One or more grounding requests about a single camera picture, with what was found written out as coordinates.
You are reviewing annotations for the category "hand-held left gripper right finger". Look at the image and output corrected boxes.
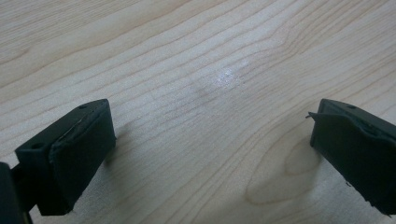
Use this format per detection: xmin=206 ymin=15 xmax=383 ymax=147
xmin=305 ymin=98 xmax=396 ymax=217

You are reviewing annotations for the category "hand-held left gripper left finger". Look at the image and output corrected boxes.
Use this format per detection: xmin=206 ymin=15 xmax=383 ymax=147
xmin=14 ymin=98 xmax=117 ymax=217

